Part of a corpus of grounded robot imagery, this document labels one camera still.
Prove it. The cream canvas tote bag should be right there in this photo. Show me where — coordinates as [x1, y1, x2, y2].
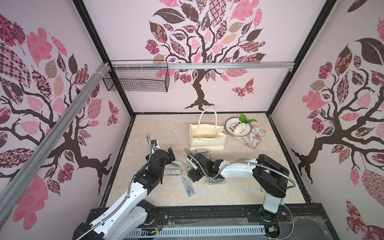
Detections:
[189, 109, 227, 151]

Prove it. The blue compass set case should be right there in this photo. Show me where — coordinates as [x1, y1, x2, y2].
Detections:
[182, 176, 195, 197]

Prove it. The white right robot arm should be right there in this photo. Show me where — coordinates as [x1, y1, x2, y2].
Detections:
[186, 150, 297, 214]

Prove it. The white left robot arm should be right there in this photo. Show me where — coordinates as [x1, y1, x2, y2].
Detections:
[73, 147, 176, 240]

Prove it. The green compass set case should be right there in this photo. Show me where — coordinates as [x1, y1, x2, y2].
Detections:
[204, 178, 226, 185]

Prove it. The white round plate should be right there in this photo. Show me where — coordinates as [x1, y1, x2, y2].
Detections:
[224, 117, 252, 137]

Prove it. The white toy radish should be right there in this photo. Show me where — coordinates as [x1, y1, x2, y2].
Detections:
[233, 114, 258, 136]

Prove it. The floral rectangular tray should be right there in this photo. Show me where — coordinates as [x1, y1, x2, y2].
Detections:
[224, 124, 266, 150]

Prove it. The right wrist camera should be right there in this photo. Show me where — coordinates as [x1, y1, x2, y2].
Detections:
[186, 158, 196, 171]

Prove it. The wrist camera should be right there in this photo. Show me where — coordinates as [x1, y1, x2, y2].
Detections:
[150, 140, 161, 153]
[186, 158, 196, 171]

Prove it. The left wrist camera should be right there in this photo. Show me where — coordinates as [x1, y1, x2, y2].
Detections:
[150, 140, 161, 153]

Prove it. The left metal conduit cable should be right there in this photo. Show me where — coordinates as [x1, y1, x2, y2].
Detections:
[74, 133, 154, 240]

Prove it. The white cable duct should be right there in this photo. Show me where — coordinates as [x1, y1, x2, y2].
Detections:
[126, 225, 266, 239]

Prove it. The black wire basket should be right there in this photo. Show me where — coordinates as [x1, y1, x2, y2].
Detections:
[103, 60, 170, 93]

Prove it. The silver rail back wall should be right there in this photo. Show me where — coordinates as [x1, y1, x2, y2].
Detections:
[112, 62, 295, 70]

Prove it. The silver rail wall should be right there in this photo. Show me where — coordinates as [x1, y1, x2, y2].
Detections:
[112, 62, 295, 70]
[1, 62, 110, 223]

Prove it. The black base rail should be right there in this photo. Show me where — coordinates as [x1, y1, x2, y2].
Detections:
[123, 204, 339, 240]

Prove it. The silver rail left wall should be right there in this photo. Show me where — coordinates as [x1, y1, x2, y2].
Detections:
[1, 62, 110, 223]

